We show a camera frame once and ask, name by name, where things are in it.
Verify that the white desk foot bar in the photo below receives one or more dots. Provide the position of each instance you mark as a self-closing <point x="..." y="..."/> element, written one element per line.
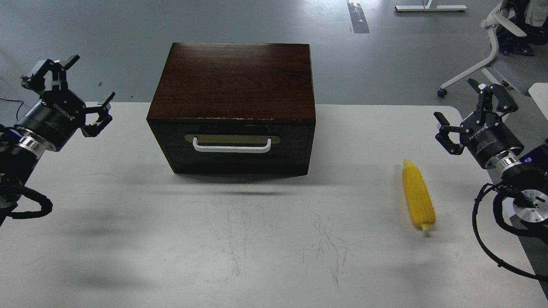
<point x="430" y="6"/>

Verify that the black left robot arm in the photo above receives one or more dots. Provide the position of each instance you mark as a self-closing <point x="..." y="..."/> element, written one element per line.
<point x="20" y="151"/>

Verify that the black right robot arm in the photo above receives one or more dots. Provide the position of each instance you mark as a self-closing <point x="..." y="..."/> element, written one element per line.
<point x="526" y="184"/>

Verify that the white side table corner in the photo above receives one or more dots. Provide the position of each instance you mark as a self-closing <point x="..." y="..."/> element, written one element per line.
<point x="539" y="93"/>

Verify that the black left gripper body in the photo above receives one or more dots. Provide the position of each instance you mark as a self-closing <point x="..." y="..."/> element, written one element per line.
<point x="54" y="118"/>

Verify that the white office chair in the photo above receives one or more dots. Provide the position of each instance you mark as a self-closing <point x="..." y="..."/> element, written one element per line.
<point x="517" y="56"/>

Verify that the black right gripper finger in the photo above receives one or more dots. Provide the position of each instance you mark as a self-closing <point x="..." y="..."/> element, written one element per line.
<point x="491" y="99"/>
<point x="443" y="135"/>

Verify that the dark wooden drawer cabinet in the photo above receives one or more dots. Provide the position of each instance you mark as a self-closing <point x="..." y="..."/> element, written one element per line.
<point x="235" y="83"/>

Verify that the yellow corn cob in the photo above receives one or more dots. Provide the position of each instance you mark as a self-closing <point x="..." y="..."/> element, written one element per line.
<point x="417" y="197"/>

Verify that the black floor tape strip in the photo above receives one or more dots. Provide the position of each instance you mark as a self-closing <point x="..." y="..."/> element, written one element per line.
<point x="359" y="23"/>

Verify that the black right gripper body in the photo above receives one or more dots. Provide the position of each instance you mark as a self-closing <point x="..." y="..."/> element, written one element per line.
<point x="488" y="139"/>

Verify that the wooden drawer with white handle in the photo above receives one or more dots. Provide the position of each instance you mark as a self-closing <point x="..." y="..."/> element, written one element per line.
<point x="208" y="144"/>

